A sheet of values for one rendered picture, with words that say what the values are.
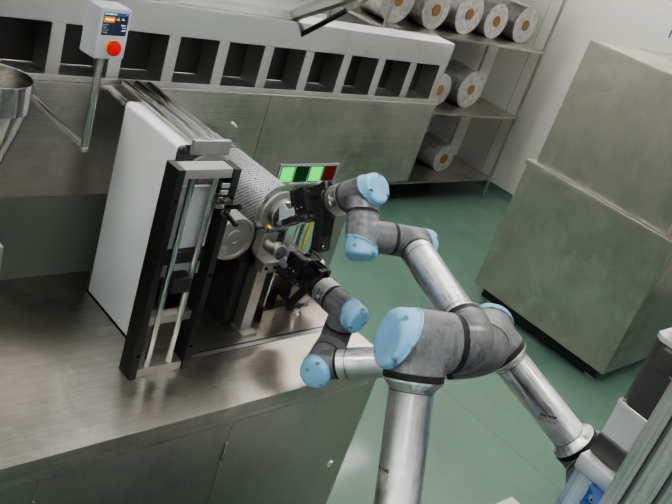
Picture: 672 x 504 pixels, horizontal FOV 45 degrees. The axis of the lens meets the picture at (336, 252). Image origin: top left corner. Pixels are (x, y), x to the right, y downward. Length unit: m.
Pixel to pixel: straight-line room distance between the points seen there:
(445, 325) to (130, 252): 0.86
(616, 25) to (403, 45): 4.11
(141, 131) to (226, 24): 0.42
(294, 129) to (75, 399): 1.07
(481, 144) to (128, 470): 5.68
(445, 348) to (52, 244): 1.15
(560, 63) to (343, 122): 4.38
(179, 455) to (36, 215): 0.70
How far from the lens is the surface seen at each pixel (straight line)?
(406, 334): 1.45
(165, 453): 1.97
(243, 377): 2.05
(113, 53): 1.65
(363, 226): 1.80
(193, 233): 1.83
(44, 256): 2.23
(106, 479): 1.92
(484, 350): 1.54
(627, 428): 1.61
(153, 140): 1.90
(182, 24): 2.12
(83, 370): 1.95
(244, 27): 2.23
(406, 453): 1.51
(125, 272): 2.05
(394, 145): 2.82
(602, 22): 6.70
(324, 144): 2.58
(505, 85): 7.10
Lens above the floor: 2.08
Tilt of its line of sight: 25 degrees down
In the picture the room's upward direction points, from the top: 19 degrees clockwise
